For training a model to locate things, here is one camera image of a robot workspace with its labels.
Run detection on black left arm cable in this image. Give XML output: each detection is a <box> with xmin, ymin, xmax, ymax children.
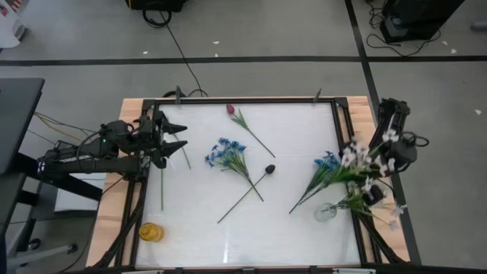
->
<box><xmin>75</xmin><ymin>127</ymin><xmax>115</xmax><ymax>175</ymax></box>

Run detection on black floor cable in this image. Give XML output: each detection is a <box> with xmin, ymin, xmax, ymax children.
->
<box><xmin>142</xmin><ymin>8</ymin><xmax>209</xmax><ymax>98</ymax></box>

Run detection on black table frame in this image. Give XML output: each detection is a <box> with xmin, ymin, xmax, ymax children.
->
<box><xmin>91</xmin><ymin>96</ymin><xmax>410</xmax><ymax>269</ymax></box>

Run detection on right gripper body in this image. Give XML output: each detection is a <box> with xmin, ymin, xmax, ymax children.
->
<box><xmin>363</xmin><ymin>185</ymin><xmax>386</xmax><ymax>207</ymax></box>

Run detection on coloured wires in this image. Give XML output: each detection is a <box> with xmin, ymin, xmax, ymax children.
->
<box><xmin>26</xmin><ymin>111</ymin><xmax>100</xmax><ymax>145</ymax></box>

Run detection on blue flower bunch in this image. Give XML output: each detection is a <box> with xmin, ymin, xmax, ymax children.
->
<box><xmin>204</xmin><ymin>136</ymin><xmax>266</xmax><ymax>202</ymax></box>
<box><xmin>288</xmin><ymin>151</ymin><xmax>343</xmax><ymax>215</ymax></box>

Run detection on pink tulip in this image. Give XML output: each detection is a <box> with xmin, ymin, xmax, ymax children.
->
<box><xmin>225</xmin><ymin>103</ymin><xmax>277</xmax><ymax>159</ymax></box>
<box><xmin>170</xmin><ymin>131</ymin><xmax>193</xmax><ymax>170</ymax></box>

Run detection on yellow glass vase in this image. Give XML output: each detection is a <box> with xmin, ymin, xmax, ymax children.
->
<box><xmin>138</xmin><ymin>221</ymin><xmax>165</xmax><ymax>244</ymax></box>

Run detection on black equipment case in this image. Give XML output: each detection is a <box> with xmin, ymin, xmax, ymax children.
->
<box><xmin>379</xmin><ymin>0</ymin><xmax>466</xmax><ymax>44</ymax></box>

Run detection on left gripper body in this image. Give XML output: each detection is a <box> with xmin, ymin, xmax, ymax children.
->
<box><xmin>138</xmin><ymin>112</ymin><xmax>168</xmax><ymax>170</ymax></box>

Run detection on white flat box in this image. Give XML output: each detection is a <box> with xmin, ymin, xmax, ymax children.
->
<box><xmin>54</xmin><ymin>172</ymin><xmax>108</xmax><ymax>213</ymax></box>

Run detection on black desk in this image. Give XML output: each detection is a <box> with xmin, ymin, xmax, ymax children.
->
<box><xmin>0</xmin><ymin>78</ymin><xmax>103</xmax><ymax>274</ymax></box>

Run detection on clear glass vase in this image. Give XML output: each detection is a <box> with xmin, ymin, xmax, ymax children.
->
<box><xmin>313</xmin><ymin>202</ymin><xmax>339</xmax><ymax>224</ymax></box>

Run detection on black tulip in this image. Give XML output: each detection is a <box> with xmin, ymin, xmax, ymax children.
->
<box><xmin>216</xmin><ymin>163</ymin><xmax>277</xmax><ymax>225</ymax></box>

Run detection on black computer case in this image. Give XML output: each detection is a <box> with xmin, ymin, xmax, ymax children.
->
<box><xmin>125</xmin><ymin>0</ymin><xmax>188</xmax><ymax>12</ymax></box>

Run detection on white metal bracket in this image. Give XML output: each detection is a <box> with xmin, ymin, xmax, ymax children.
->
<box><xmin>332</xmin><ymin>268</ymin><xmax>377</xmax><ymax>274</ymax></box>

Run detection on grey chair base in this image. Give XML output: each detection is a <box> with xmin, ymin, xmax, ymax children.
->
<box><xmin>5</xmin><ymin>228</ymin><xmax>80</xmax><ymax>272</ymax></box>

